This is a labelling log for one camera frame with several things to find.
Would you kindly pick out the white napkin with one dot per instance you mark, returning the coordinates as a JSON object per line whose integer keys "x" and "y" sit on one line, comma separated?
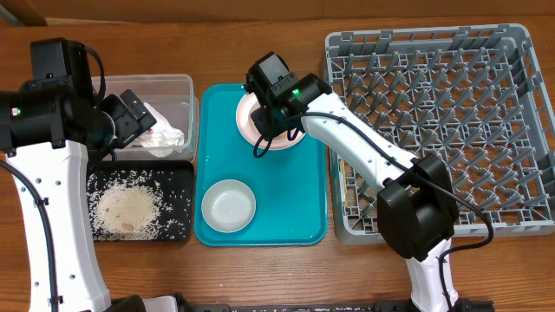
{"x": 165, "y": 140}

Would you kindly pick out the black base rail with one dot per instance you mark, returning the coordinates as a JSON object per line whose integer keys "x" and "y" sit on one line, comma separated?
{"x": 177, "y": 302}

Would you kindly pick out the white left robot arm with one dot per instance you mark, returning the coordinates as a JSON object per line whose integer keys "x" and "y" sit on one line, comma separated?
{"x": 54, "y": 129}

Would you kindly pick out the pink plate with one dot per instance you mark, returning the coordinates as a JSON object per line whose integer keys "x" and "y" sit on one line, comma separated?
{"x": 247, "y": 105}

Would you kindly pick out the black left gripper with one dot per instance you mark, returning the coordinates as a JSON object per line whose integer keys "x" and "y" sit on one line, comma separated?
{"x": 133, "y": 122}

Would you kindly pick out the pile of rice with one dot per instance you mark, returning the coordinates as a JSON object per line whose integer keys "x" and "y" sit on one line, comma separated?
{"x": 130, "y": 208}

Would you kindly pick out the black rectangular tray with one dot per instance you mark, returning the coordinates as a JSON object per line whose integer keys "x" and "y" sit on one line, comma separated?
{"x": 182, "y": 173}

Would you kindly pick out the teal plastic tray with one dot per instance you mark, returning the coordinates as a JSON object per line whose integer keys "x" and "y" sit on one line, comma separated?
{"x": 290, "y": 185}

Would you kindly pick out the grey dishwasher rack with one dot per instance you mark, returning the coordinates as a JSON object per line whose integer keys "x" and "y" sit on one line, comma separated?
{"x": 472, "y": 95}

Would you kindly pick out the clear plastic bin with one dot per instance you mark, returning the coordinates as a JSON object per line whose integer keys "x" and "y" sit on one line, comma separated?
{"x": 172, "y": 96}

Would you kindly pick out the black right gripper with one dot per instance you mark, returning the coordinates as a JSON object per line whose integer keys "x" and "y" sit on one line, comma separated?
{"x": 260, "y": 119}

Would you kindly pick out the grey bowl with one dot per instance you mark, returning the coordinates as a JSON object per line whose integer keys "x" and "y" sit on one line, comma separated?
{"x": 228, "y": 206}

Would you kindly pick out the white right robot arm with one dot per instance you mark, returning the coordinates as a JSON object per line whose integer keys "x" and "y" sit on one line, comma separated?
{"x": 414, "y": 200}

